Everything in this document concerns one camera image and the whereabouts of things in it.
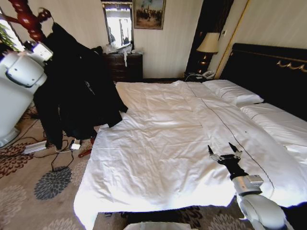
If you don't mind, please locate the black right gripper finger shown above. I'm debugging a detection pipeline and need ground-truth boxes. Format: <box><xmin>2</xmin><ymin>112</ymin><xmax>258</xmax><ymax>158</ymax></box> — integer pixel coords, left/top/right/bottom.
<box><xmin>228</xmin><ymin>142</ymin><xmax>243</xmax><ymax>159</ymax></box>
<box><xmin>207</xmin><ymin>145</ymin><xmax>223</xmax><ymax>163</ymax></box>

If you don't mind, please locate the black jacket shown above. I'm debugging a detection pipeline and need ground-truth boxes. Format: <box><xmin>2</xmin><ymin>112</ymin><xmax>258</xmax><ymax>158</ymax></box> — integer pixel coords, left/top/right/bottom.
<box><xmin>33</xmin><ymin>23</ymin><xmax>129</xmax><ymax>150</ymax></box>

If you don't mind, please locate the white folded bed sheet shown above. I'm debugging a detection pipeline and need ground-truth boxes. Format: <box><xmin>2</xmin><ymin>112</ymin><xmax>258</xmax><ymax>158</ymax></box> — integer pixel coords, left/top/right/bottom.
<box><xmin>239</xmin><ymin>103</ymin><xmax>307</xmax><ymax>166</ymax></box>

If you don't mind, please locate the white duvet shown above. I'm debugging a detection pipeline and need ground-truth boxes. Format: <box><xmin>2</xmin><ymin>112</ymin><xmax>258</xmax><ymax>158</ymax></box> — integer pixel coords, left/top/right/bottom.
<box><xmin>73</xmin><ymin>80</ymin><xmax>307</xmax><ymax>230</ymax></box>

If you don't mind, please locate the white pillow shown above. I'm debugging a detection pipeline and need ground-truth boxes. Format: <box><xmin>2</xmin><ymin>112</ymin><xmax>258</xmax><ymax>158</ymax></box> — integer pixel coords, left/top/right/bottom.
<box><xmin>202</xmin><ymin>80</ymin><xmax>264</xmax><ymax>107</ymax></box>

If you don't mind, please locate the dark nightstand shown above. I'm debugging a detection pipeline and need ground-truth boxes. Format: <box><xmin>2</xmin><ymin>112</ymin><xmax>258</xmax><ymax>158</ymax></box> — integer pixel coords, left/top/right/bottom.
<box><xmin>184</xmin><ymin>71</ymin><xmax>216</xmax><ymax>83</ymax></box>

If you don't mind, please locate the dark wooden headboard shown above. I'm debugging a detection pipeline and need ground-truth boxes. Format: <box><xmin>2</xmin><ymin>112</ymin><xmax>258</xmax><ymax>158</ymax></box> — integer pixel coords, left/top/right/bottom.
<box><xmin>219</xmin><ymin>43</ymin><xmax>307</xmax><ymax>123</ymax></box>

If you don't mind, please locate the white robot front shell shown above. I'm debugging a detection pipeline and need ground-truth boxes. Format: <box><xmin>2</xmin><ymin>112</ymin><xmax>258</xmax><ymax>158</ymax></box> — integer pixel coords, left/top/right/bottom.
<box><xmin>123</xmin><ymin>221</ymin><xmax>192</xmax><ymax>230</ymax></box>

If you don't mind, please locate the table lamp with beige shade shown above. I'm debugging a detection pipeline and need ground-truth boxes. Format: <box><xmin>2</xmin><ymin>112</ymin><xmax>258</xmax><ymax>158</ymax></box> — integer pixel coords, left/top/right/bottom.
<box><xmin>196</xmin><ymin>32</ymin><xmax>220</xmax><ymax>67</ymax></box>

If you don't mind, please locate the dark wooden dresser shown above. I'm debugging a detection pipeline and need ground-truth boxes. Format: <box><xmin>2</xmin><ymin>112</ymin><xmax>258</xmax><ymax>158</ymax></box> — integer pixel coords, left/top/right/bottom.
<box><xmin>103</xmin><ymin>53</ymin><xmax>144</xmax><ymax>83</ymax></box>

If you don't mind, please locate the clear plastic bag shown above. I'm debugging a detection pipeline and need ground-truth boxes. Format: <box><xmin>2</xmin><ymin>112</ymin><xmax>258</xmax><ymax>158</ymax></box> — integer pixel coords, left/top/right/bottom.
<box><xmin>103</xmin><ymin>44</ymin><xmax>120</xmax><ymax>55</ymax></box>

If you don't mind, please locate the framed painting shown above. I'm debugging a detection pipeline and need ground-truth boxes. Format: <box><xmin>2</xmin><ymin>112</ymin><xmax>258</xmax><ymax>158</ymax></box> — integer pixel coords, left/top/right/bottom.
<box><xmin>132</xmin><ymin>0</ymin><xmax>166</xmax><ymax>31</ymax></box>

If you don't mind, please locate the white power strip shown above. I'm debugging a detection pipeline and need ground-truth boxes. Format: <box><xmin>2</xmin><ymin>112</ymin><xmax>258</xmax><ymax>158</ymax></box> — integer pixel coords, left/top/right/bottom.
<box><xmin>23</xmin><ymin>141</ymin><xmax>47</xmax><ymax>155</ymax></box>

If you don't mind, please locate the red wooden coat stand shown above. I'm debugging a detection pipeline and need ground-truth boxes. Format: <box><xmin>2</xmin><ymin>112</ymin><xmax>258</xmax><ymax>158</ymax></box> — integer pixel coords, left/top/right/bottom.
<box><xmin>4</xmin><ymin>0</ymin><xmax>96</xmax><ymax>159</ymax></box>

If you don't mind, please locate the green plant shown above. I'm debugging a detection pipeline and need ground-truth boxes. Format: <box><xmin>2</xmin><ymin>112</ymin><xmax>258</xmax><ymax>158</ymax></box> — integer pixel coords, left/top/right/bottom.
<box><xmin>0</xmin><ymin>23</ymin><xmax>19</xmax><ymax>52</ymax></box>

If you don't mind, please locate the black floor cable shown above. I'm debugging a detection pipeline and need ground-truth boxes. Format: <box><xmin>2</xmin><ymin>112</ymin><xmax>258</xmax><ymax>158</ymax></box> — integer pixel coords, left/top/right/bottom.
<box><xmin>14</xmin><ymin>136</ymin><xmax>75</xmax><ymax>171</ymax></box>

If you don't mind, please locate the wall mirror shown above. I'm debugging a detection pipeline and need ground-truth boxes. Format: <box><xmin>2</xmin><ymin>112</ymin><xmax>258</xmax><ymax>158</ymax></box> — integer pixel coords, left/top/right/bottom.
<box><xmin>102</xmin><ymin>1</ymin><xmax>134</xmax><ymax>47</ymax></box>

